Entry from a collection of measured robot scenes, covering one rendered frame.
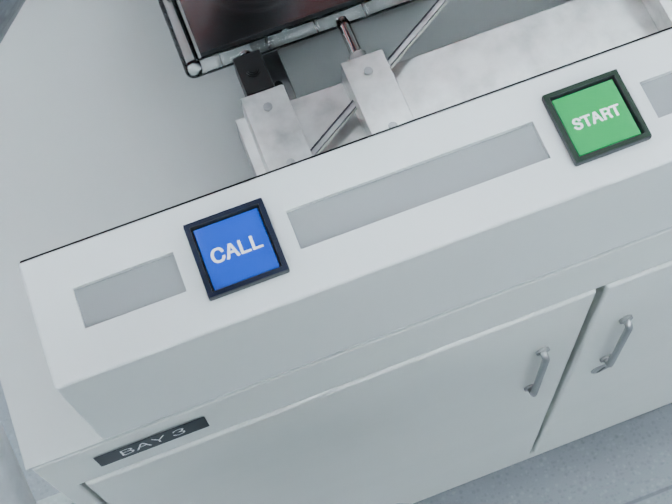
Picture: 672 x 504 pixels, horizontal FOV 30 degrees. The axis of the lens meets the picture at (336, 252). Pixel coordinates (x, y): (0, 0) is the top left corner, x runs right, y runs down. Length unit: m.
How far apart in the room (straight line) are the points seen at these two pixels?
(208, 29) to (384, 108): 0.16
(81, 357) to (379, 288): 0.20
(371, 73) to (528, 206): 0.18
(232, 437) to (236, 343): 0.22
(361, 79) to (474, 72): 0.09
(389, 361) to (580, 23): 0.31
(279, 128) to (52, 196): 0.21
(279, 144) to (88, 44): 0.24
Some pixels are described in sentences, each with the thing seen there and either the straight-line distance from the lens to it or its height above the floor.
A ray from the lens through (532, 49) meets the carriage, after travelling 1.00.
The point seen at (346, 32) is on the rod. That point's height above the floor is 0.90.
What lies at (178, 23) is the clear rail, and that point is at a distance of 0.99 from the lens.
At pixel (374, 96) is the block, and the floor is 0.91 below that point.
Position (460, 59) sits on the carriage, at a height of 0.88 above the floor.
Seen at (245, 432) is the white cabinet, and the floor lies 0.71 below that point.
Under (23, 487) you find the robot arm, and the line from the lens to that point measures 0.68.
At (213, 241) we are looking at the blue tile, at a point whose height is 0.96.
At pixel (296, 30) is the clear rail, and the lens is 0.98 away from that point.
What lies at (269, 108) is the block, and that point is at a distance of 0.94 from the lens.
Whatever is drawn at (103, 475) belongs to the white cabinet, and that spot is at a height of 0.73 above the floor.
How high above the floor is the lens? 1.73
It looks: 68 degrees down
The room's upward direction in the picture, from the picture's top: 7 degrees counter-clockwise
